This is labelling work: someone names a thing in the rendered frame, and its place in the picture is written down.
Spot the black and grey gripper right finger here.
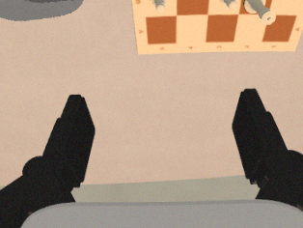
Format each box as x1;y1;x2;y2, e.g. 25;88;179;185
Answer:
232;89;303;212

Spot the orange and cream chessboard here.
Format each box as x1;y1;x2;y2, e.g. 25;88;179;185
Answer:
132;0;303;54

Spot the white pawn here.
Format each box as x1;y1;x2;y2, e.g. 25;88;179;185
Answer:
219;0;237;10
152;0;169;14

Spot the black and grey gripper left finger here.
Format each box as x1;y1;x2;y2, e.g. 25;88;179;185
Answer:
0;95;96;228

